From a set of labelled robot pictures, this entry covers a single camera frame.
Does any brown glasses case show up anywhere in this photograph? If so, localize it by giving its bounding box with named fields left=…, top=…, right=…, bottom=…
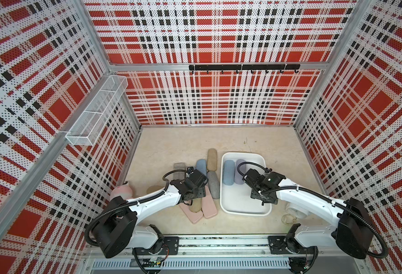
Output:
left=189, top=198, right=202, bottom=213

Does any light blue glasses case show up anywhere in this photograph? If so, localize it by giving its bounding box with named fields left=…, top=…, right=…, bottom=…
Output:
left=223, top=160, right=235, bottom=186

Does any beige glasses case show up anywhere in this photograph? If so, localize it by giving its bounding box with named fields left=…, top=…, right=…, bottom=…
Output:
left=147, top=186, right=164, bottom=195

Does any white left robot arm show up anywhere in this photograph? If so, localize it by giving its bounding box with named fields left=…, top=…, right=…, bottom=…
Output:
left=84, top=167, right=208, bottom=259

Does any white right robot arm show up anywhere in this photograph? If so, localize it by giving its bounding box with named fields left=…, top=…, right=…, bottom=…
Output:
left=236, top=162, right=389, bottom=259

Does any grey glasses case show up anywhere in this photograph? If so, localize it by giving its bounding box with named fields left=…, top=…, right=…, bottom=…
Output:
left=207, top=171, right=220, bottom=199

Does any pink glasses case right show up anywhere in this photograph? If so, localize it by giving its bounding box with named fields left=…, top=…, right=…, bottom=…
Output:
left=202, top=195, right=218, bottom=219

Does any pink glasses case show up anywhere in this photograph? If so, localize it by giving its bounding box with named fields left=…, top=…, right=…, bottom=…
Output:
left=179, top=203, right=204, bottom=224
left=202, top=195, right=218, bottom=219

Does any pink glasses case left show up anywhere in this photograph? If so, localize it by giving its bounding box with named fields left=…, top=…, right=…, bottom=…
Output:
left=179, top=203, right=204, bottom=224

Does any white plastic storage tray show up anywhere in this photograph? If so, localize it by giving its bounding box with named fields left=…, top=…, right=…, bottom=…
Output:
left=220, top=152, right=272, bottom=217

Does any grey rectangular box case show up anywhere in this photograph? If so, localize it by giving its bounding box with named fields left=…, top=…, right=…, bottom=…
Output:
left=172, top=163, right=186, bottom=180

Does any white round tape dispenser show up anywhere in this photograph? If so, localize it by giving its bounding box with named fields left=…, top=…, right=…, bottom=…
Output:
left=285, top=203, right=310, bottom=219

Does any rubber band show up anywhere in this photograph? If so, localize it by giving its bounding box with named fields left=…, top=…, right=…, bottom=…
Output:
left=281, top=214, right=297, bottom=226

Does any pink plush toy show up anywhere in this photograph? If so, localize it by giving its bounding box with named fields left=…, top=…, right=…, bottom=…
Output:
left=110, top=184, right=133, bottom=200

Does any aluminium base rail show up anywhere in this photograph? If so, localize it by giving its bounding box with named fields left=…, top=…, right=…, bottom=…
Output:
left=128, top=234, right=363, bottom=271

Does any white wire mesh basket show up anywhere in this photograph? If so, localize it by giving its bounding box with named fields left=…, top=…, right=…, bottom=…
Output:
left=66, top=75, right=127, bottom=146

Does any black wall hook rail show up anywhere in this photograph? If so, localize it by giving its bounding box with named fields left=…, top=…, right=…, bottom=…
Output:
left=188, top=63, right=301, bottom=73

